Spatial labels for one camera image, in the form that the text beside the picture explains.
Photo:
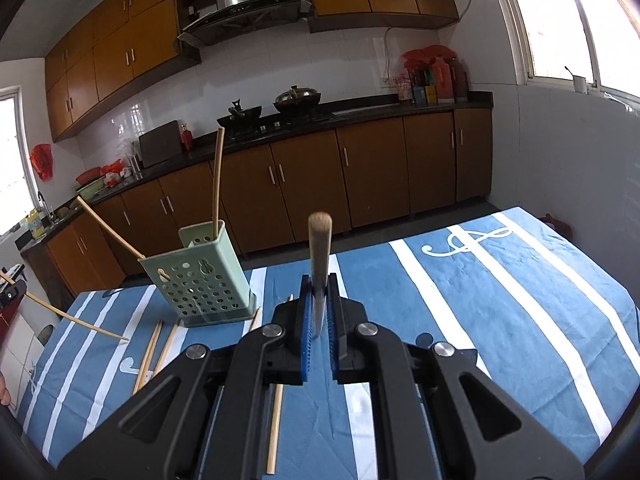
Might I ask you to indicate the steel faucet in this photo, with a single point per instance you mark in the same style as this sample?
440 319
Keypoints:
44 205

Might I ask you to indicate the large side window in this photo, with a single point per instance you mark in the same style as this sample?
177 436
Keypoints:
550 20

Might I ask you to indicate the white cup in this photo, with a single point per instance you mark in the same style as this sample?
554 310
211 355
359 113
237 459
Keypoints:
580 85

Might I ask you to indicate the wooden chopstick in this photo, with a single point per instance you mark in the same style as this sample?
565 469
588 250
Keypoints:
147 357
255 320
75 317
110 230
164 350
218 185
275 430
319 250

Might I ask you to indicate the covered utensil cup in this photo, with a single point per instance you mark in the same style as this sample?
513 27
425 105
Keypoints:
132 157

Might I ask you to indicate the window above sink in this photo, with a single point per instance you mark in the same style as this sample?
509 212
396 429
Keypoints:
12 160

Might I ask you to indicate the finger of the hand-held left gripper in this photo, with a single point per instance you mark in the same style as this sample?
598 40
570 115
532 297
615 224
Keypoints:
12 295

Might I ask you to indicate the white wall outlet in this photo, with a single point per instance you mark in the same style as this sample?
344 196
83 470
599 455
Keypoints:
388 81

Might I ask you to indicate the yellow detergent bottle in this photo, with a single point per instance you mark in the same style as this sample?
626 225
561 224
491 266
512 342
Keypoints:
37 225

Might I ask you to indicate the yellow box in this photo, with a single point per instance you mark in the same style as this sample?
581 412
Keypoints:
431 94

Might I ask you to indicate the red bag hanging on wall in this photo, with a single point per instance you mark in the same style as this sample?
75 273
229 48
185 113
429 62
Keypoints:
41 162

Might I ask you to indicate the red plastic bag on counter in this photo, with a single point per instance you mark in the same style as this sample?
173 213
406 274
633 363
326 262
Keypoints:
112 167

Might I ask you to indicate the red basin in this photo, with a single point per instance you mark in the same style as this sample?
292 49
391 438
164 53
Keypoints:
90 176

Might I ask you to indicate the brown kitchen cabinets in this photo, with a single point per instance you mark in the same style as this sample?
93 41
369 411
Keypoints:
125 60
375 170

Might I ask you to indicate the brown upper kitchen cabinets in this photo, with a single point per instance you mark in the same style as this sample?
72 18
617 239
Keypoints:
125 60

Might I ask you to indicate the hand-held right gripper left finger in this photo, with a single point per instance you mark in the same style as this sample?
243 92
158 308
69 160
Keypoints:
304 340

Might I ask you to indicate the dark pot with lid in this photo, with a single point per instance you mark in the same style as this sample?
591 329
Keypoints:
297 99

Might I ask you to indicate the brown lower kitchen cabinets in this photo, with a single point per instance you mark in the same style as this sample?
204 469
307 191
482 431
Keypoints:
375 170

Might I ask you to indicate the black kitchen countertop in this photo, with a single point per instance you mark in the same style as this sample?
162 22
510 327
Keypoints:
370 106

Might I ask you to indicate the green perforated utensil holder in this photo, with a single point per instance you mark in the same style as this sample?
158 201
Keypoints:
200 290

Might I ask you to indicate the red oil jug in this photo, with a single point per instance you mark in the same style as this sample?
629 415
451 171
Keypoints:
442 82

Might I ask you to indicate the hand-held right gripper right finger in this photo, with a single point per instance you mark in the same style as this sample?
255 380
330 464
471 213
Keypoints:
336 340

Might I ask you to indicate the pink labelled jar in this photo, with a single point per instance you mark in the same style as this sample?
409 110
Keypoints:
405 91

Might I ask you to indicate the red glass bottle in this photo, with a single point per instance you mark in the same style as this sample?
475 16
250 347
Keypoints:
187 137

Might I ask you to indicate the dark sauce bottle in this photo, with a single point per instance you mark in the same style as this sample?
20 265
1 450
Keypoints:
460 80

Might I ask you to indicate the green basin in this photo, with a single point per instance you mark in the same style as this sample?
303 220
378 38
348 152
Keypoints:
92 190

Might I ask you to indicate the blue white striped tablecloth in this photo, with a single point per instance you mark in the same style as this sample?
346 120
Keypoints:
450 310

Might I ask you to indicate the red plastic bag over bottles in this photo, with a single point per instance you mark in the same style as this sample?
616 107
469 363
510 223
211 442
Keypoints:
430 55

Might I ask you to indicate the black wok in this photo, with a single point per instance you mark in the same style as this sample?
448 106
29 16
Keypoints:
240 116

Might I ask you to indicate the black gas stove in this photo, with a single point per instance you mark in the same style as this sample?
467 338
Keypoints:
280 122

